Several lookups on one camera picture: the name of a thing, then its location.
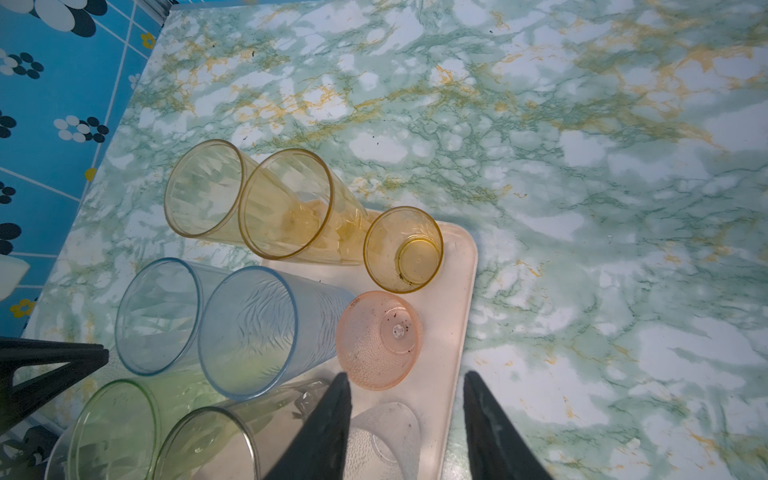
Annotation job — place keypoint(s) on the small yellow glass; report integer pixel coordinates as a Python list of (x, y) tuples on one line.
[(403, 250)]

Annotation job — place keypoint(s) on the blue frosted tall glass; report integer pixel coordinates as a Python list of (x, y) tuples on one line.
[(262, 327)]

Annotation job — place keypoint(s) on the amber tall glass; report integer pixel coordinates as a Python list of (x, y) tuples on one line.
[(203, 192), (294, 208)]

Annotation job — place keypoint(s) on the green clear glass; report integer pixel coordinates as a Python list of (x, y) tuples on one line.
[(121, 429)]

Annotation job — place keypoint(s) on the white frosted glass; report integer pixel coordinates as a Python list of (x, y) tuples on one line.
[(383, 443)]

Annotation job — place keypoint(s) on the beige plastic tray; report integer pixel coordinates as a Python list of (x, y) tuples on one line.
[(430, 387)]

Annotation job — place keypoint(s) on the grey smoky tall glass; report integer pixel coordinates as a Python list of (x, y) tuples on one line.
[(238, 440)]

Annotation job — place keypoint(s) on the small pink frosted glass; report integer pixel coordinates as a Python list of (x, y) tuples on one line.
[(378, 340)]

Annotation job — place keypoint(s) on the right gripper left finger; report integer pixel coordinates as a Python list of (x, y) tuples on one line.
[(319, 449)]

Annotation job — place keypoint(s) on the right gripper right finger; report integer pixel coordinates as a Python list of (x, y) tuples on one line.
[(495, 449)]

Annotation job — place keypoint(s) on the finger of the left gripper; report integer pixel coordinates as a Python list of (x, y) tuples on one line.
[(28, 352), (18, 401)]

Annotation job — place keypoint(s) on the blue clear faceted glass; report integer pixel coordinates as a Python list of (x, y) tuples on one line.
[(160, 314)]

